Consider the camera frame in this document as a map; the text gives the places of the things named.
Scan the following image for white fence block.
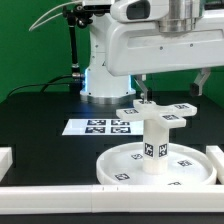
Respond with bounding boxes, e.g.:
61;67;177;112
0;147;13;182
206;145;224;185

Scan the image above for white marker sheet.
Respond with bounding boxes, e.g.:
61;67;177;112
63;119;143;136

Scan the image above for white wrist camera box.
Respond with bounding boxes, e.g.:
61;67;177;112
110;0;169;23

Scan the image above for white left fence block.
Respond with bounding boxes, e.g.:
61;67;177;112
0;147;13;182

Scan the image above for white round table top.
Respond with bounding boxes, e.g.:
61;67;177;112
96;142;217;185

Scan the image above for white front fence bar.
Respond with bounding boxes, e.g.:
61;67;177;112
0;185;224;215

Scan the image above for white right fence block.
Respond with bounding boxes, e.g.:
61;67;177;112
206;145;224;185

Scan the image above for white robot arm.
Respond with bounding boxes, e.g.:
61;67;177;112
82;0;224;96

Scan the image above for white cross-shaped table base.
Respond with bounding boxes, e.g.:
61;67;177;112
116;99;197;129

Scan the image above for black cable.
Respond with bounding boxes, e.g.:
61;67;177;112
5;74;84;99

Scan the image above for white cables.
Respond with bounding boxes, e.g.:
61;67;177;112
28;0;84;32

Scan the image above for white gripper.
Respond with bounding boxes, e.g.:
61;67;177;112
105;13;224;103

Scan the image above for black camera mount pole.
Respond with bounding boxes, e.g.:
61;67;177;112
62;4;92;95

